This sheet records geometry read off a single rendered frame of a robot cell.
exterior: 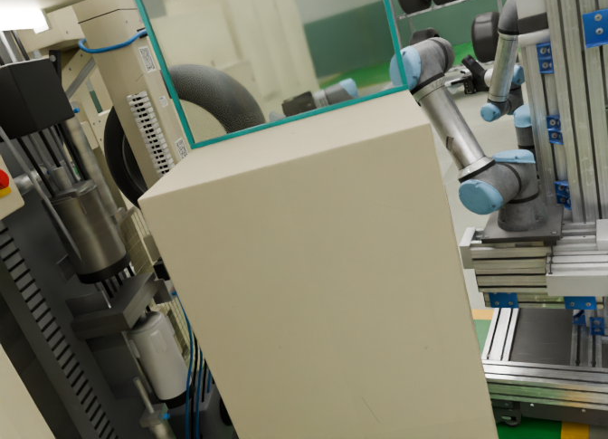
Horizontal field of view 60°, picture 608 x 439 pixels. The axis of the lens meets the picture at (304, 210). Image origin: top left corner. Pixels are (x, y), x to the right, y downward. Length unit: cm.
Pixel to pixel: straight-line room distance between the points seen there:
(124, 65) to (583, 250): 144
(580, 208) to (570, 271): 30
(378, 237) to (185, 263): 38
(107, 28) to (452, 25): 1150
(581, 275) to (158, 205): 116
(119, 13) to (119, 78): 18
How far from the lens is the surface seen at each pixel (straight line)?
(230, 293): 105
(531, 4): 181
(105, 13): 165
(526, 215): 170
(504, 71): 215
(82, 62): 220
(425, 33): 718
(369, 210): 95
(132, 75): 164
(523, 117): 212
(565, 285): 167
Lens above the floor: 148
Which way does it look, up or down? 19 degrees down
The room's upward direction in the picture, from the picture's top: 17 degrees counter-clockwise
